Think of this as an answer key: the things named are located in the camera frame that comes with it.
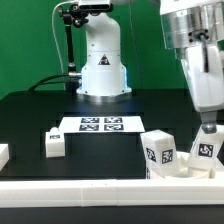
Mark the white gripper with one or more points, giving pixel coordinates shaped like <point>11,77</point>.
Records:
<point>206,87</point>

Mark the white round stool seat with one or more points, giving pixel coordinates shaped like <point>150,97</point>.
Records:
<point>184,171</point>

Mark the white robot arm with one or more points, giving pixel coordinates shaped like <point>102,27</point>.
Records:
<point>192,28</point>

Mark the white U-shaped obstacle fence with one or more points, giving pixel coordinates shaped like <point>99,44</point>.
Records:
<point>84,193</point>

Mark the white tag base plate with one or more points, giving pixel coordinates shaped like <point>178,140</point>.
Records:
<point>108,124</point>

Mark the black camera on mount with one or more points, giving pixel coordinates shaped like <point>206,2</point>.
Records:
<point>95,6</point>

